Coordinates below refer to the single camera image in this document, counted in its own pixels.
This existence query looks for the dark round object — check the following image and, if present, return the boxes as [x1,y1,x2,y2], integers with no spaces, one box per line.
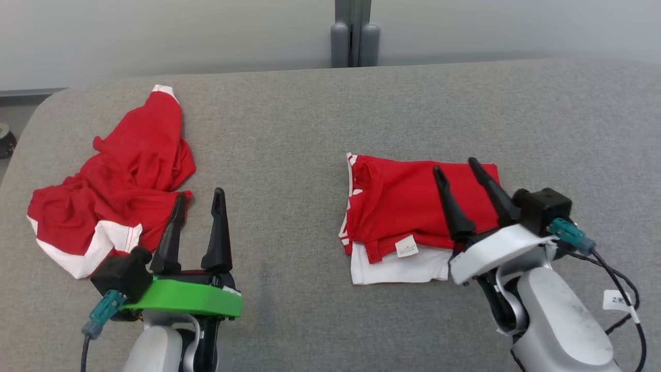
[0,123,18,160]

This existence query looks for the right camera cable teal plug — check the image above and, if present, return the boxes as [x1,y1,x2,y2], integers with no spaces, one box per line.
[548,217,647,372]

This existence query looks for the grey partition post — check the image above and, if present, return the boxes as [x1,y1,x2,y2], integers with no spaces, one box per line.
[330,0,381,69]

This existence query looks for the grey partition bottom rail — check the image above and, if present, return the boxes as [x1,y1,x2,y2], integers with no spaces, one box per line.
[0,87,70,100]

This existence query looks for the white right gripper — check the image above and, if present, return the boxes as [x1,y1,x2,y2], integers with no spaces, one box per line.
[433,157,556,286]

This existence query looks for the red Bulls shorts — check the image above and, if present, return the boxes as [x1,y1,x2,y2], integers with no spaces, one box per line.
[27,84,197,280]

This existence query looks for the red Bulls 23 jersey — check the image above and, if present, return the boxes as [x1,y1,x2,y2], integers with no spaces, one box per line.
[338,152,501,286]

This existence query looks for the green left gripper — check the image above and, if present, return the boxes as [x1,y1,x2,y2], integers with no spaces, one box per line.
[121,188,244,372]

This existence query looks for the left camera cable teal plug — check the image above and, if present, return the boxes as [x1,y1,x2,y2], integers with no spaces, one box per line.
[80,289,127,372]

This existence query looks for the camera cable teal plug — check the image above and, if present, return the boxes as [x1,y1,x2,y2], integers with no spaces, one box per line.
[80,289,127,372]
[548,217,647,372]

